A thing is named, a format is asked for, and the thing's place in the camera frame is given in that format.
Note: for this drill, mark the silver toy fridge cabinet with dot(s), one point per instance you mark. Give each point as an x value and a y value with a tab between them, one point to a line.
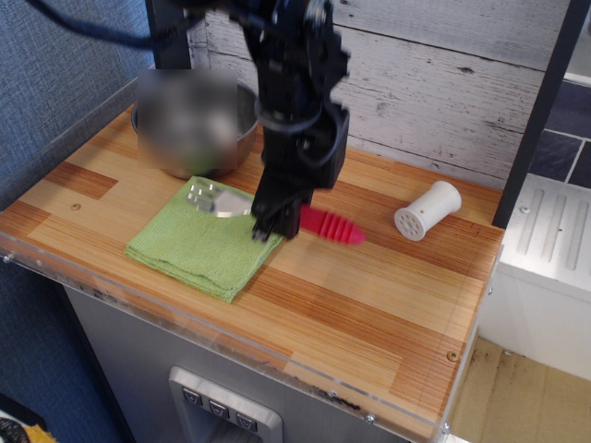
248	372

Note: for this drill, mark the black vertical frame post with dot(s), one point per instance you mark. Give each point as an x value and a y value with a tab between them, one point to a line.
560	58

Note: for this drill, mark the yellow object bottom left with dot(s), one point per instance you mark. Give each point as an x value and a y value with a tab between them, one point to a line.
13	431

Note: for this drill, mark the white toy sink unit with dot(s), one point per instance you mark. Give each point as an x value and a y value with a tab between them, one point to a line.
538	303

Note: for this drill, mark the red handled metal fork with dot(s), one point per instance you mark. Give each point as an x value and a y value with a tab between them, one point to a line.
206	196

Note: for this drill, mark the green folded napkin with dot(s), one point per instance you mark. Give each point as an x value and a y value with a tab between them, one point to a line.
216	256

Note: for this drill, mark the white plastic shaker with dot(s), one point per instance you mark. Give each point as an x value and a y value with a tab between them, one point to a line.
441	200

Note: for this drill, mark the stainless steel bowl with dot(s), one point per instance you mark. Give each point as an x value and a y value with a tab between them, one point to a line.
203	125

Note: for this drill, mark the black left frame post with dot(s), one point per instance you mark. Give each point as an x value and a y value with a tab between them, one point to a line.
163	15

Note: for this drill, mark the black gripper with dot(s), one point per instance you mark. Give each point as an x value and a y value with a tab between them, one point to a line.
297	164

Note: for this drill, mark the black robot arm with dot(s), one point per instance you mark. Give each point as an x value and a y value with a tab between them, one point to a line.
299	60

